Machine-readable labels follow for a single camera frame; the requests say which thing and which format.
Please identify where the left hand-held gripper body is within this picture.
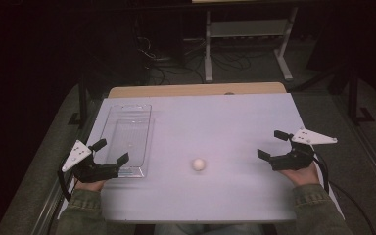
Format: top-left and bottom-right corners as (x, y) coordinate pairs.
(61, 140), (120, 184)

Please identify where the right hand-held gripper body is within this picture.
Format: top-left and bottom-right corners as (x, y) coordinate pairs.
(268, 127), (339, 172)

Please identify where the clear plastic tray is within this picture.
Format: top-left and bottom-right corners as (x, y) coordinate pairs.
(96, 103), (156, 179)

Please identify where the small white ball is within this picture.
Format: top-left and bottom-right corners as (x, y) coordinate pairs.
(191, 158), (208, 173)

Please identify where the person's left hand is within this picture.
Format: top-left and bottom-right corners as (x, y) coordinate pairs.
(73, 177), (108, 193)

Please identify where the person's right hand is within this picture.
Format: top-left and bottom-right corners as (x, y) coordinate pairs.
(280, 162), (321, 187)

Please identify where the black metal stand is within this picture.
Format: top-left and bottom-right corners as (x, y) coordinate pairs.
(348, 64), (376, 126)
(68, 73), (90, 129)

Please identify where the left hand-held gripper black cable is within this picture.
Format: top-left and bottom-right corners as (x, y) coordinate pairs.
(56, 167), (76, 202)

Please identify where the hand-held gripper black cable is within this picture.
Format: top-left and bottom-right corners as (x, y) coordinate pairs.
(56, 167), (76, 202)
(312, 152), (376, 235)

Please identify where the right hand-held gripper black cable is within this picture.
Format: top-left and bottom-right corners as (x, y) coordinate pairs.
(312, 152), (376, 235)

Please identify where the tangle of black floor cables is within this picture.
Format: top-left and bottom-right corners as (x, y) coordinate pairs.
(133, 18), (254, 86)

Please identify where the white metal desk frame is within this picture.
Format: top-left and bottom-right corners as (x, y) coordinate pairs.
(191, 0), (307, 83)

